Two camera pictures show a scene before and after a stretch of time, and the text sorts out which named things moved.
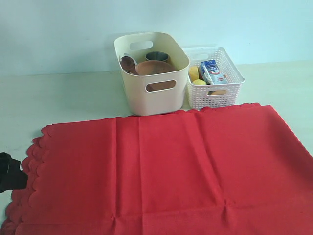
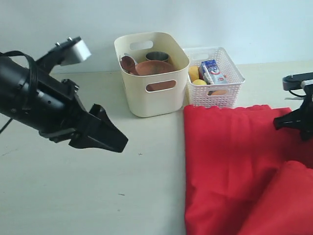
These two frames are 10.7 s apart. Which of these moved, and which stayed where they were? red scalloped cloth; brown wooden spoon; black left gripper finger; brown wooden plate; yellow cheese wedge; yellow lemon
Moved: red scalloped cloth; black left gripper finger
Stayed: yellow cheese wedge; brown wooden spoon; brown wooden plate; yellow lemon
